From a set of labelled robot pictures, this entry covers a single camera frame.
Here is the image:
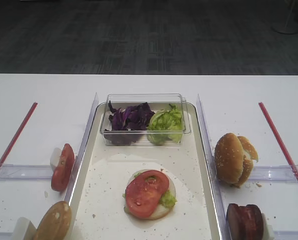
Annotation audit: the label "left upper clear rail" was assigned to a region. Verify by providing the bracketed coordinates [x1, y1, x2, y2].
[0, 164, 53, 181]

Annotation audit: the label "long clear divider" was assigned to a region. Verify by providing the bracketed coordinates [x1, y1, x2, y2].
[196, 95, 231, 240]
[64, 93, 98, 205]

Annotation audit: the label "clear plastic container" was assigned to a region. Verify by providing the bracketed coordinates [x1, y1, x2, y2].
[99, 93, 191, 146]

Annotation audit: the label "stack of meat slices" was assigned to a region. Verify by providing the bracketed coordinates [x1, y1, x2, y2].
[226, 203, 264, 240]

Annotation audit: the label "white block behind tomato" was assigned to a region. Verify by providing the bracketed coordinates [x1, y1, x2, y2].
[50, 147, 62, 171]

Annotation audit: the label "right red strip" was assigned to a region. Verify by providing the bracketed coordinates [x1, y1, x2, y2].
[259, 102, 298, 182]

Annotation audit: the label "left red strip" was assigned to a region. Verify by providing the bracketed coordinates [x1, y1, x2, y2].
[0, 102, 38, 168]

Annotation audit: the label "upright tomato slices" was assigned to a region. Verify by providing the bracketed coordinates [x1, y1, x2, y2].
[51, 143, 75, 192]

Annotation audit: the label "lettuce piece on bun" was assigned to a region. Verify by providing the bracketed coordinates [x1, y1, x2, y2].
[122, 190, 177, 218]

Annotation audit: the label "right long clear divider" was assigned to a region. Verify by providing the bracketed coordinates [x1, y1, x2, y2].
[196, 95, 231, 240]

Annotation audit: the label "white block behind bun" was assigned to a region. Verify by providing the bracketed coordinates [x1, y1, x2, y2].
[10, 217, 36, 240]

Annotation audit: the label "bottom bun on tray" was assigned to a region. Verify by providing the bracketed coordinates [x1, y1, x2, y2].
[127, 169, 176, 220]

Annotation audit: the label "purple cabbage leaves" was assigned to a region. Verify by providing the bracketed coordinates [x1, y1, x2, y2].
[104, 101, 155, 145]

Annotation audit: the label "upright bun half left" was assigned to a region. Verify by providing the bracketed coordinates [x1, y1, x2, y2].
[33, 201, 72, 240]

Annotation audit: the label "red strip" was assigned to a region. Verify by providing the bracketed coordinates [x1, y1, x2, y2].
[0, 102, 38, 168]
[259, 102, 298, 182]

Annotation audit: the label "tomato slice on bun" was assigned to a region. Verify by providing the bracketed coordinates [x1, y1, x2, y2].
[125, 170, 169, 219]

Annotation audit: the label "white block behind meat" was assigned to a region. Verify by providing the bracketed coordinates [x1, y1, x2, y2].
[262, 213, 275, 240]

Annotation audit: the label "green lettuce in container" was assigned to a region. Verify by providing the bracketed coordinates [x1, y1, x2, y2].
[147, 104, 183, 145]

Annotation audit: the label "clear rail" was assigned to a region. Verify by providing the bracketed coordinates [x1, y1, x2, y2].
[0, 164, 53, 181]
[248, 165, 298, 183]

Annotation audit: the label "sesame bun stack right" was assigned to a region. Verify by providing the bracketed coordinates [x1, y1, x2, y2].
[214, 132, 259, 188]

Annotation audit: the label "white floor stand base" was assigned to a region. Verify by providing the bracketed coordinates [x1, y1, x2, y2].
[271, 0, 298, 35]

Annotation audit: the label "metal baking tray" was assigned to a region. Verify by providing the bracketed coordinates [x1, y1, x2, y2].
[71, 103, 222, 240]

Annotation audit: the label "left long clear divider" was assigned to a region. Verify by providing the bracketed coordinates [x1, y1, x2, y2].
[64, 93, 98, 205]

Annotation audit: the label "right upper clear rail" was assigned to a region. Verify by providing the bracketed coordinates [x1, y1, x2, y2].
[248, 165, 298, 183]

